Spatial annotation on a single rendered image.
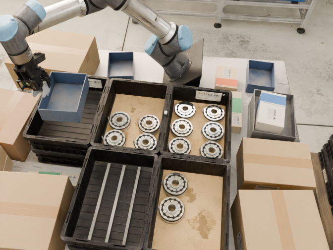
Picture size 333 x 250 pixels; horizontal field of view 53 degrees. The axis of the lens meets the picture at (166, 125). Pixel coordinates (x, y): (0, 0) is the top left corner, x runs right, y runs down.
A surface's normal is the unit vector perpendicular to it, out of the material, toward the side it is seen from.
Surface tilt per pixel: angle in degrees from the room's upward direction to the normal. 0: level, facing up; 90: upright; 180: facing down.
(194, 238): 0
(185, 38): 56
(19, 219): 0
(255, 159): 0
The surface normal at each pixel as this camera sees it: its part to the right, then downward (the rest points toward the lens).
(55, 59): 0.01, -0.58
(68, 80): -0.06, 0.81
